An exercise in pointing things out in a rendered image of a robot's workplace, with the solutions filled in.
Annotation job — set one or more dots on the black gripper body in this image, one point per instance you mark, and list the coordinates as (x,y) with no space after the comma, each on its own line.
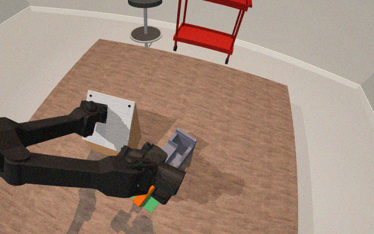
(161,196)

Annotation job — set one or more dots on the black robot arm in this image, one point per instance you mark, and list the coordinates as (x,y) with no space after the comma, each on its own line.
(115,176)

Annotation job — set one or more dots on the orange l-shaped part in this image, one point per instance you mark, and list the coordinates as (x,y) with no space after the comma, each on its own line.
(140,199)

